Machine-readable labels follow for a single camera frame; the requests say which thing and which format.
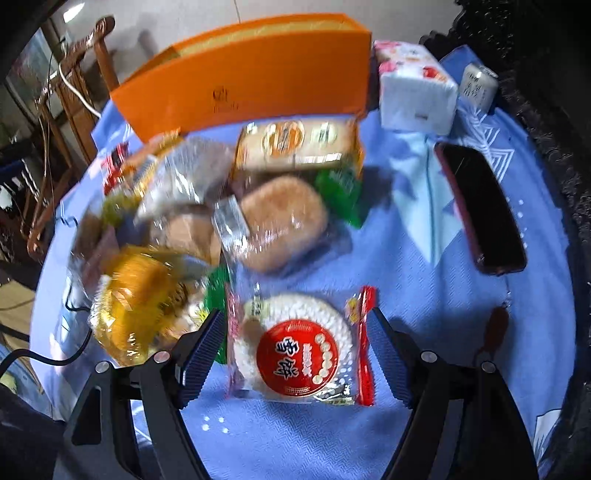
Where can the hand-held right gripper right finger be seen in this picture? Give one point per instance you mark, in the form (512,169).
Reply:
(388,364)

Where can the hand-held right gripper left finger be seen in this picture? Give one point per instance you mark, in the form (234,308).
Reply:
(203,355)

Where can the round red label cracker packet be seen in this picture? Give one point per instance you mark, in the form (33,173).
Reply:
(300,360)

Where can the yellow snack packet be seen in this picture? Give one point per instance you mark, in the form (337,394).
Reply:
(138,295)

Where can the large bun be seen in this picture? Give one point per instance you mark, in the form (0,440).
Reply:
(277,221)

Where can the orange cardboard box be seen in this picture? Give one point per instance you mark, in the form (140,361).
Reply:
(258,83)

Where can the green snack packet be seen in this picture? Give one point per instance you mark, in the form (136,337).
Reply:
(341,194)
(214,295)

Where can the blue printed tablecloth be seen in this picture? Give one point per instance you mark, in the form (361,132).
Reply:
(415,286)

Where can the brown key tag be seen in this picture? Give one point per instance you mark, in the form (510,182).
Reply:
(496,327)

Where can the small bun in clear wrapper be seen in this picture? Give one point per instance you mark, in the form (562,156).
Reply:
(184,230)

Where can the black smartphone with red case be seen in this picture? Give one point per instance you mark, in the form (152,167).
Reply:
(485,207)

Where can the grey clear snack packet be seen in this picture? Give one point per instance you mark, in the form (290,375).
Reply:
(194,170)

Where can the red snack packet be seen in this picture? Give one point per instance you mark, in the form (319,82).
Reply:
(115,166)

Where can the orange cracker packet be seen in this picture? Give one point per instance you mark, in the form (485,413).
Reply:
(295,143)

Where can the floral tissue pack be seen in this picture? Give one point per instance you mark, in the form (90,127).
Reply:
(411,92)

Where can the carved wooden chair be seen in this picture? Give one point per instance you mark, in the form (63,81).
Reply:
(83,92)

